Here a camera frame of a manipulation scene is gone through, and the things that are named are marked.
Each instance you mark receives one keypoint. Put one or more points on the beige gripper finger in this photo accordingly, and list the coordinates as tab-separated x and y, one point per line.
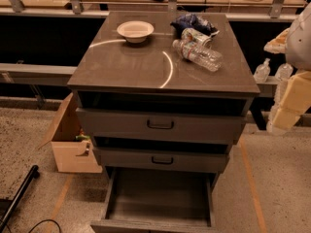
278	44
292	99

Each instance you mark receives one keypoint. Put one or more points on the grey bottom drawer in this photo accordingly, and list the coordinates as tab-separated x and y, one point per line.
154	201

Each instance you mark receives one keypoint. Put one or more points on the grey drawer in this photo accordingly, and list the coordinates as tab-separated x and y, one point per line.
161	160
161	127
154	201

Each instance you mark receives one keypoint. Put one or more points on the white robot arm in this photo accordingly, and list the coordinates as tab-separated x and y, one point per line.
298	45

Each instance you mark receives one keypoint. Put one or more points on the grey drawer cabinet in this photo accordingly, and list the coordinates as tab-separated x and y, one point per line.
151	77

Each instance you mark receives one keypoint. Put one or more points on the grey top drawer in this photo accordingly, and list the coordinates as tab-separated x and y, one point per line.
161	127

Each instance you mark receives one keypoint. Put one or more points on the grey middle drawer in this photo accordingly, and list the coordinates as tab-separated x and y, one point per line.
161	160

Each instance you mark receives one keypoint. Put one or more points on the right clear sanitizer bottle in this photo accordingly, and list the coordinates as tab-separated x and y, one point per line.
284	72

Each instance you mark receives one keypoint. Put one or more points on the clear sanitizer bottle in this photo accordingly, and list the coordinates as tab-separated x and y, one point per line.
284	72
262	71

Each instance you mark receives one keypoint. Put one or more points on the left clear sanitizer bottle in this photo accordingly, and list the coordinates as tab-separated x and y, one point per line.
262	71

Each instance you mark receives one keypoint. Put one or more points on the clear plastic water bottle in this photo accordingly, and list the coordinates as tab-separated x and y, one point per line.
206	58

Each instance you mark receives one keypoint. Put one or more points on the blue chip bag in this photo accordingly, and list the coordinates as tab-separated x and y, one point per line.
193	21

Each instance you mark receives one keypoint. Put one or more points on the crushed drink can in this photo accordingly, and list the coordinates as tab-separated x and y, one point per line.
191	34

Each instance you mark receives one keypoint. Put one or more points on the white paper bowl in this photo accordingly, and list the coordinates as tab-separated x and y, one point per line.
135	31

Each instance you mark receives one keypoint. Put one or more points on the green item in box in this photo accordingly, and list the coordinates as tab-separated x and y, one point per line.
82	137

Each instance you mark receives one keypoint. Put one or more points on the open cardboard box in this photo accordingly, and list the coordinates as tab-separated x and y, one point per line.
70	156

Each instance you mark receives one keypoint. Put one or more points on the black pole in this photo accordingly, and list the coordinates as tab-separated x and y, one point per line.
8	206

